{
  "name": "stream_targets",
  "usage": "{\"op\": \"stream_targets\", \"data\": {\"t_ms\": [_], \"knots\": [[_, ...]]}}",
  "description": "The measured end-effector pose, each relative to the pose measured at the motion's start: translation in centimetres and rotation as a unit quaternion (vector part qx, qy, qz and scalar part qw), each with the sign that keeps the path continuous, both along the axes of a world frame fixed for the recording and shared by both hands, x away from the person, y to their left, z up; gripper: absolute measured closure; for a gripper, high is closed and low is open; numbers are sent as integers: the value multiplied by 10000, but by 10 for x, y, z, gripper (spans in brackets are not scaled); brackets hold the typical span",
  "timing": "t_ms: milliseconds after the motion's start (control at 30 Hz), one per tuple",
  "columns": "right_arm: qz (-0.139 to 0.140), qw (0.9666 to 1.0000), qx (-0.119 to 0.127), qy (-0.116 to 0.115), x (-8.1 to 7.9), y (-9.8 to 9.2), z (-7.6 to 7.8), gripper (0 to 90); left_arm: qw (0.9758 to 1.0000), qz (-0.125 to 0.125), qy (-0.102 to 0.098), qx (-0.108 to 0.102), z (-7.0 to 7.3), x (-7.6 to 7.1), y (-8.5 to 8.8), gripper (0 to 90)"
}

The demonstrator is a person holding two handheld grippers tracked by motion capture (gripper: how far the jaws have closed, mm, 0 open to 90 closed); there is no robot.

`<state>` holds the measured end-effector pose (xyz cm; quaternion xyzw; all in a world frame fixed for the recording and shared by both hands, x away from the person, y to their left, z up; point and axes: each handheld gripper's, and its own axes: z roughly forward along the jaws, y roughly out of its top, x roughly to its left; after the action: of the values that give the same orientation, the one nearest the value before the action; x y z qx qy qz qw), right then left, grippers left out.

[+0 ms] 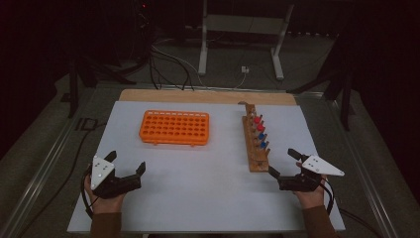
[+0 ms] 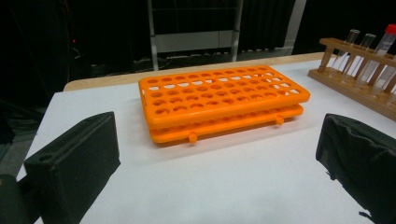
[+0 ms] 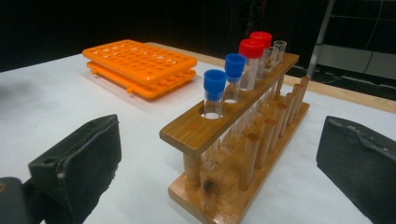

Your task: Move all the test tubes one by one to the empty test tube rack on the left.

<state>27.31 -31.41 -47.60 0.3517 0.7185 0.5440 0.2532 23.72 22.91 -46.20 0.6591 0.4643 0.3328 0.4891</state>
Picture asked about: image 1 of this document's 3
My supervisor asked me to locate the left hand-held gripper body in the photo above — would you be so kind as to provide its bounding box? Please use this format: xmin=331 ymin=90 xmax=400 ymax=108
xmin=89 ymin=155 xmax=143 ymax=200

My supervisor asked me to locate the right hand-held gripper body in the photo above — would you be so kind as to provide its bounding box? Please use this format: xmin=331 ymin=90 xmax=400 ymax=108
xmin=278 ymin=154 xmax=346 ymax=193

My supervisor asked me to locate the wooden test tube rack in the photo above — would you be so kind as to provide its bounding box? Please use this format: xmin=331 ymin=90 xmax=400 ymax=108
xmin=242 ymin=102 xmax=271 ymax=174

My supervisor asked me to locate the orange plastic tube rack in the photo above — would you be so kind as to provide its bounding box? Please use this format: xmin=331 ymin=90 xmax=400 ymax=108
xmin=139 ymin=109 xmax=211 ymax=147

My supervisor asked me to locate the person's right hand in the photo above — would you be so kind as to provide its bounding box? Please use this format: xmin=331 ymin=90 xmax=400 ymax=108
xmin=293 ymin=175 xmax=328 ymax=210

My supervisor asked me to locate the person's left hand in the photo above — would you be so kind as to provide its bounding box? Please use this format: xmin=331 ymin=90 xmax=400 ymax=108
xmin=84 ymin=174 xmax=127 ymax=215

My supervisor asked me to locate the white table sheet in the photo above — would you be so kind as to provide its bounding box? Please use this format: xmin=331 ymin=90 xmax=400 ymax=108
xmin=66 ymin=100 xmax=346 ymax=234

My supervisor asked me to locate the black metal stand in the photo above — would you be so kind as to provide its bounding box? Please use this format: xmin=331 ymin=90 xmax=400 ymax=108
xmin=67 ymin=56 xmax=137 ymax=119
xmin=286 ymin=49 xmax=357 ymax=132

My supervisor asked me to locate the black power strip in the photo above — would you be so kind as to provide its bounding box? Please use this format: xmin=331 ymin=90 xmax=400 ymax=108
xmin=286 ymin=31 xmax=335 ymax=38

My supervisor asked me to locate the black equipment tower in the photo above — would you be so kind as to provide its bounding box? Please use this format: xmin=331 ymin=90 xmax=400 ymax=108
xmin=132 ymin=0 xmax=157 ymax=67

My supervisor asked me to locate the white metal stand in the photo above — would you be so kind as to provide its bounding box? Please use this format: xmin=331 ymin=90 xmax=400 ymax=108
xmin=197 ymin=0 xmax=295 ymax=81

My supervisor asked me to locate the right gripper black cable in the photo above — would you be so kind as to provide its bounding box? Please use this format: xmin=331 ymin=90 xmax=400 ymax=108
xmin=318 ymin=179 xmax=335 ymax=216

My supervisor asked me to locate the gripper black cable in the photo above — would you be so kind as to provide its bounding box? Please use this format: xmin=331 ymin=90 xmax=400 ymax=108
xmin=80 ymin=165 xmax=100 ymax=220
xmin=318 ymin=179 xmax=335 ymax=216

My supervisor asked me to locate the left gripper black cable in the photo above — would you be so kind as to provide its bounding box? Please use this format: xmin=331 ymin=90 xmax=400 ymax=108
xmin=80 ymin=165 xmax=100 ymax=220

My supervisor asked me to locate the long black floor cable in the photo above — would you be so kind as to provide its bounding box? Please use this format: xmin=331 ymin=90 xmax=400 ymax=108
xmin=16 ymin=122 xmax=107 ymax=238

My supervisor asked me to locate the aluminium floor rail frame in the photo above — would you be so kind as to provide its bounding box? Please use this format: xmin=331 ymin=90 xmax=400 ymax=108
xmin=0 ymin=82 xmax=400 ymax=238

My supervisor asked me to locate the white floor cable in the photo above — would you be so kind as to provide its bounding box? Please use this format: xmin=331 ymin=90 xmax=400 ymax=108
xmin=233 ymin=72 xmax=248 ymax=89

